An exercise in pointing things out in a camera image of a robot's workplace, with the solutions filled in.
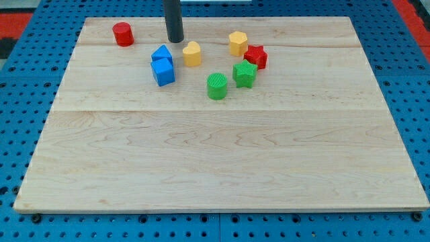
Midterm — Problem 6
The yellow heart block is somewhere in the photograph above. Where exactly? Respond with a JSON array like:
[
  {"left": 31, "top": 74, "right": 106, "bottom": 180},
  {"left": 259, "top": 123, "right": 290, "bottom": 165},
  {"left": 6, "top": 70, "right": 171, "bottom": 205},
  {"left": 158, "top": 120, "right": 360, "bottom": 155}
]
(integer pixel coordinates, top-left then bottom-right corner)
[{"left": 182, "top": 41, "right": 202, "bottom": 67}]

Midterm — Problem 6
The light wooden board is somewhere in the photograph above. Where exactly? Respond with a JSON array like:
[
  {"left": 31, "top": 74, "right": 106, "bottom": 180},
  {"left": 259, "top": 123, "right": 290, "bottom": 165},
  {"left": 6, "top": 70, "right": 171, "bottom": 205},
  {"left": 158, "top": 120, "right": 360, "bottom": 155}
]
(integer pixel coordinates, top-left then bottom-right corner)
[{"left": 13, "top": 17, "right": 429, "bottom": 214}]

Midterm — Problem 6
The green star block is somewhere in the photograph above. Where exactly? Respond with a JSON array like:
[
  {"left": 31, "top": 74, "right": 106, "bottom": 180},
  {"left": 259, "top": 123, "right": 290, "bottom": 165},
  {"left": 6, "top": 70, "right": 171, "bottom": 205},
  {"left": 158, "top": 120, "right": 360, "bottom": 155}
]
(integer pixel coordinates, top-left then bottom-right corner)
[{"left": 232, "top": 59, "right": 258, "bottom": 88}]

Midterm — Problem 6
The red cylinder block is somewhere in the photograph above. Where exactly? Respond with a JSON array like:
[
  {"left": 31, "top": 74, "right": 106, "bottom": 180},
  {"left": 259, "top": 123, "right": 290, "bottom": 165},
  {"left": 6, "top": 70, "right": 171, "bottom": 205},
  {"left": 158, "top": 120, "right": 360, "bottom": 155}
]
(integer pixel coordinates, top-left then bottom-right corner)
[{"left": 112, "top": 22, "right": 134, "bottom": 47}]

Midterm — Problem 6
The red star block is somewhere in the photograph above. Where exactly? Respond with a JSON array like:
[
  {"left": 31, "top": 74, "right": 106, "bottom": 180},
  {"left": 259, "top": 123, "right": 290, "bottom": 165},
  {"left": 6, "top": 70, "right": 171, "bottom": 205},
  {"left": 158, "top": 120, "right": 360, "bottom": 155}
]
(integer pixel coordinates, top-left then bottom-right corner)
[{"left": 243, "top": 45, "right": 268, "bottom": 70}]

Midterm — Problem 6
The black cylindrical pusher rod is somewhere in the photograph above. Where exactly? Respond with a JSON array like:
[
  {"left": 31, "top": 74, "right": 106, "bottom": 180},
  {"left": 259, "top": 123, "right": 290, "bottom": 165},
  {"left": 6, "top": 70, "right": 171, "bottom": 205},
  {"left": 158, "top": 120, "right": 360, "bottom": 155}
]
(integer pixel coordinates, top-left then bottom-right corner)
[{"left": 163, "top": 0, "right": 184, "bottom": 43}]

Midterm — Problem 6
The blue triangle block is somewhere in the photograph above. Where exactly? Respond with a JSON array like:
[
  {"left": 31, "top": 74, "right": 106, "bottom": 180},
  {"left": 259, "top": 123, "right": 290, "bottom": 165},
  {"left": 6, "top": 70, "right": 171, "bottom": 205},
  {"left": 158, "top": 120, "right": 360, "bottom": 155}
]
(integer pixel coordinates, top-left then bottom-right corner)
[{"left": 151, "top": 44, "right": 173, "bottom": 65}]

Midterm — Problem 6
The green cylinder block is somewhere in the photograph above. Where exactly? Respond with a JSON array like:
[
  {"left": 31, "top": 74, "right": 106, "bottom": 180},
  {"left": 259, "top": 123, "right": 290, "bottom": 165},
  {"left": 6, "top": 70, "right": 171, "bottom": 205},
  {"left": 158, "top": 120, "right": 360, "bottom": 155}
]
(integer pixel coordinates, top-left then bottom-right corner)
[{"left": 206, "top": 73, "right": 228, "bottom": 100}]

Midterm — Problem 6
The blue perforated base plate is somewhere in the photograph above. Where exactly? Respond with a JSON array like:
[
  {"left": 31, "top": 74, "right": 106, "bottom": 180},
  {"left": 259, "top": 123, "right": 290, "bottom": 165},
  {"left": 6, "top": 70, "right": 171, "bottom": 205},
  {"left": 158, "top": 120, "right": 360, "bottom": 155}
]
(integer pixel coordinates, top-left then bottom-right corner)
[{"left": 1, "top": 0, "right": 429, "bottom": 241}]

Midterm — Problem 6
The blue cube block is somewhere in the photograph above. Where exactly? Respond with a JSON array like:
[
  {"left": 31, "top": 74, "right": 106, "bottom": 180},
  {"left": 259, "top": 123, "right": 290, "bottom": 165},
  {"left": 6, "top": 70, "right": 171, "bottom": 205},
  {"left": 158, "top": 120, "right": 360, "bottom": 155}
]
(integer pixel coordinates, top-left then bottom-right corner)
[{"left": 150, "top": 58, "right": 175, "bottom": 87}]

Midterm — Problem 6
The yellow hexagon block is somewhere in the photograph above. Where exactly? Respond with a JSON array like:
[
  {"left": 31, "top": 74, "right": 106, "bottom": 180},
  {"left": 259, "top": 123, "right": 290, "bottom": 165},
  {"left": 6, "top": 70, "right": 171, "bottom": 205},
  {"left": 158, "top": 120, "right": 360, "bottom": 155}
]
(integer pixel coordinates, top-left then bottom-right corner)
[{"left": 228, "top": 31, "right": 248, "bottom": 56}]

